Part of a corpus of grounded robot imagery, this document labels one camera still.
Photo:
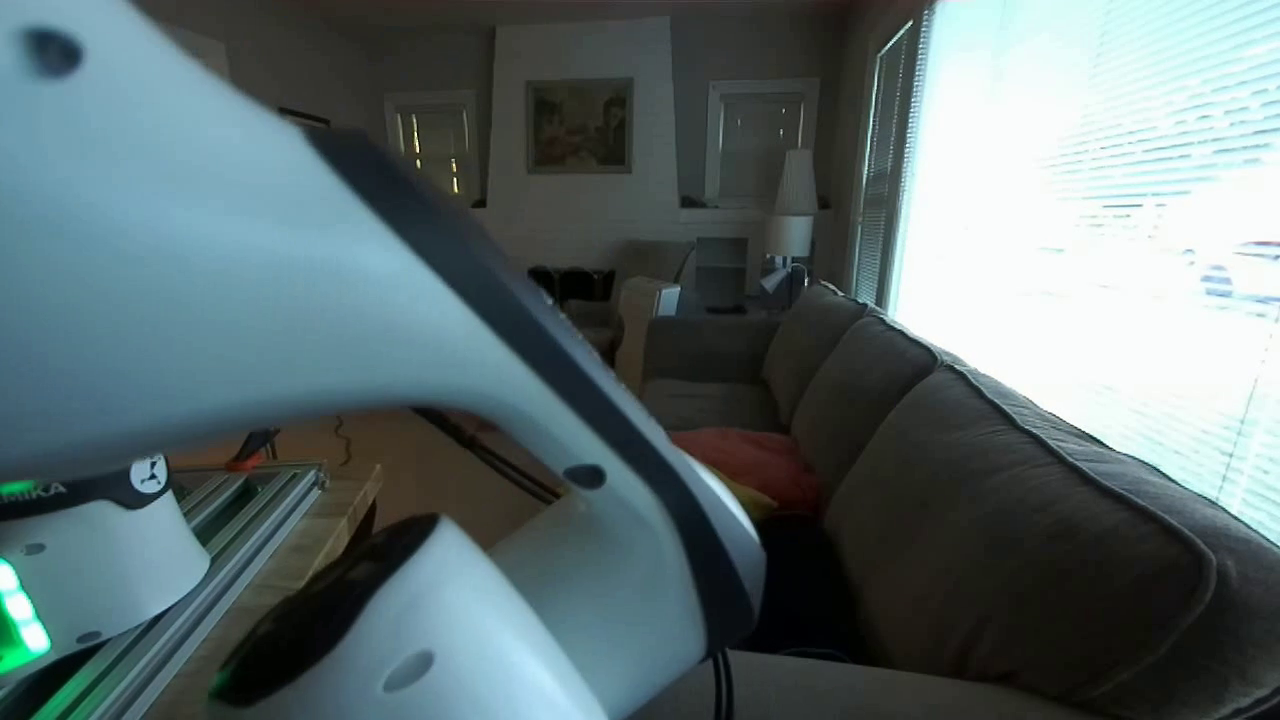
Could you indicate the wooden workbench table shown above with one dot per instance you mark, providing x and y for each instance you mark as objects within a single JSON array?
[{"x": 324, "y": 514}]

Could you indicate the grey fabric sofa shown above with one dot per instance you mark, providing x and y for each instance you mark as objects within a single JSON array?
[{"x": 1012, "y": 535}]

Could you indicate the pink orange cushion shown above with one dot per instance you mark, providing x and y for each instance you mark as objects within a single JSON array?
[{"x": 754, "y": 461}]

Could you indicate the red black tool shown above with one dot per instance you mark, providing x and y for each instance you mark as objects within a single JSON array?
[{"x": 257, "y": 444}]

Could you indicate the large bright blinds window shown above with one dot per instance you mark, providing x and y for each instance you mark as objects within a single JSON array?
[{"x": 1107, "y": 224}]

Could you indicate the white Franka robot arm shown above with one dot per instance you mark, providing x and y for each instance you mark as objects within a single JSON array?
[{"x": 293, "y": 265}]

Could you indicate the aluminium robot mounting plate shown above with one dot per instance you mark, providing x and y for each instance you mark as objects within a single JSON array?
[{"x": 255, "y": 514}]

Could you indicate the white shade table lamp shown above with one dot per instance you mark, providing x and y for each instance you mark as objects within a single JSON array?
[{"x": 794, "y": 202}]

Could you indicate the framed landscape painting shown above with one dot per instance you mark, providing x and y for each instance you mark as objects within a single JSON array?
[{"x": 583, "y": 120}]

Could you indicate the beige armchair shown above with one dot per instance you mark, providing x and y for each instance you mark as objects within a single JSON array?
[{"x": 653, "y": 327}]

